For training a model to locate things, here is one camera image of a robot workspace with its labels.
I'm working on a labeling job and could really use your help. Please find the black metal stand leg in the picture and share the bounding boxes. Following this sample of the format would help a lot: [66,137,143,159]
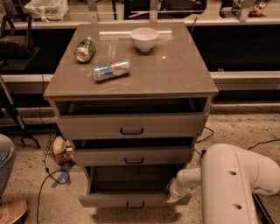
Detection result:
[252,193,275,224]

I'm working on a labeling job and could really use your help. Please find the blue silver soda can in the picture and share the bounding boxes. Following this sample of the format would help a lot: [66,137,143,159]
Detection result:
[93,59,130,81]

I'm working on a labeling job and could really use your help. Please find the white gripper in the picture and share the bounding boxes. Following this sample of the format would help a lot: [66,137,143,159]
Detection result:
[166,178,189,204]

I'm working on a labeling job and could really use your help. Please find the wire basket with toys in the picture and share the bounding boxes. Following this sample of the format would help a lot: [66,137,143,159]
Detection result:
[44,127,75,165]

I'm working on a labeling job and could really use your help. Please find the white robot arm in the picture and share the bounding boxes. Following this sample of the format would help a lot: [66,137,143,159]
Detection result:
[166,143,280,224]

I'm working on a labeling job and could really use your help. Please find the grey drawer cabinet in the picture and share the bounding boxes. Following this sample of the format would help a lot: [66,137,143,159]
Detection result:
[43,22,219,191]

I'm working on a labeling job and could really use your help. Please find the green soda can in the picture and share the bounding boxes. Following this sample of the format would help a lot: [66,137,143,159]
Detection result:
[74,36,95,63]

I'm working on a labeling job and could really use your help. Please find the colourful toys on shelf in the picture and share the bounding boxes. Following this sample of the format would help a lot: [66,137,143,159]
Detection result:
[232,0,271,17]

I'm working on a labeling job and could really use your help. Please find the white bowl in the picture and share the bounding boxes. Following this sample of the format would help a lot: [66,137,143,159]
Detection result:
[130,27,158,52]

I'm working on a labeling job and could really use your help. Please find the black floor cable right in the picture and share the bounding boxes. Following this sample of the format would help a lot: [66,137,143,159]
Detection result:
[194,126,280,165]

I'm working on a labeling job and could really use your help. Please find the grey drawer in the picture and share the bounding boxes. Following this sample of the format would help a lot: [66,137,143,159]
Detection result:
[73,136,194,166]
[52,97,209,140]
[79,164,185,208]

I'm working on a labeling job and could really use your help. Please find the blue tape cross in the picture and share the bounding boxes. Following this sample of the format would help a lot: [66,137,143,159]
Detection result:
[51,163,74,188]

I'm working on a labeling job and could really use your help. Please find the person leg in jeans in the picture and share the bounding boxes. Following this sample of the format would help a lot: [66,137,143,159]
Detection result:
[0,135,16,198]

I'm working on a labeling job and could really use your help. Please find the black floor cable left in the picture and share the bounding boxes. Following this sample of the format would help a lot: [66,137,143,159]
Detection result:
[36,122,71,224]

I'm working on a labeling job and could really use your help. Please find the black floor cable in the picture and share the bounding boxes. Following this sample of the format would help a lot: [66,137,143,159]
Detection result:
[36,122,71,224]
[194,126,280,165]

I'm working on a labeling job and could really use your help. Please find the dark chair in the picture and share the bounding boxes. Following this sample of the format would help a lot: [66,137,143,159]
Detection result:
[0,13,39,71]

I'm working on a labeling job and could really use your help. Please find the black tripod leg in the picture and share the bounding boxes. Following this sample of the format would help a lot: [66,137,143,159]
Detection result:
[0,75,40,149]

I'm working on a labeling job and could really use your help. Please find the white plastic bag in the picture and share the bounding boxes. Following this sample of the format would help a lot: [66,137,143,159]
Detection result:
[24,0,68,22]

